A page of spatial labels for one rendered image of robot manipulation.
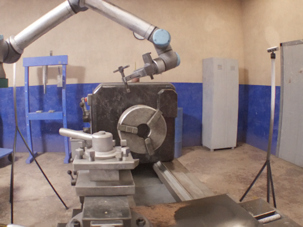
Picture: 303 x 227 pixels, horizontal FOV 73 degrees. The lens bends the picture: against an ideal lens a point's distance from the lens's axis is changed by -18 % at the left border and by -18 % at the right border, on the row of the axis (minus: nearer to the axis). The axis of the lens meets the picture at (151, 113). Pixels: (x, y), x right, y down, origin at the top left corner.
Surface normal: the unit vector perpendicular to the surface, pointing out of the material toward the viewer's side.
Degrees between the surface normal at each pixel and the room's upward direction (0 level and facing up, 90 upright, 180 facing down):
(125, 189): 90
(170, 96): 90
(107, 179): 90
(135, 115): 90
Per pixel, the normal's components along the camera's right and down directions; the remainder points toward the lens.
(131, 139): 0.22, 0.12
